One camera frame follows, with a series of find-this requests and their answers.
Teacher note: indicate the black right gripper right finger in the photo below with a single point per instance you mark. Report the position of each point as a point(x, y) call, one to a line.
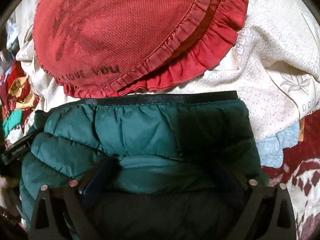
point(267, 211)

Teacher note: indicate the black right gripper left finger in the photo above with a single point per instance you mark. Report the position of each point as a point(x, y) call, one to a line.
point(63, 212)

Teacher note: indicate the dark green puffer jacket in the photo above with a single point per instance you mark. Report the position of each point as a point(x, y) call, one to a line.
point(163, 142)

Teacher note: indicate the floral red white blanket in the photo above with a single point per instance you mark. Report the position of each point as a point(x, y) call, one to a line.
point(300, 173)

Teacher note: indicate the light blue cloth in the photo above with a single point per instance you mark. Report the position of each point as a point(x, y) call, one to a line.
point(271, 148)

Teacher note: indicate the bright green garment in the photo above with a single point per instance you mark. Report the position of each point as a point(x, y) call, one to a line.
point(13, 120)

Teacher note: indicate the red yellow floral cloth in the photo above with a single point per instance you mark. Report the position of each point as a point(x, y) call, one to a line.
point(16, 91)

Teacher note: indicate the cream embroidered quilt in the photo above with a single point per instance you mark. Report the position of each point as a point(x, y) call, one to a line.
point(273, 66)

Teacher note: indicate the red heart ruffled pillow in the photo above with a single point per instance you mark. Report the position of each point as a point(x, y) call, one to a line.
point(100, 48)

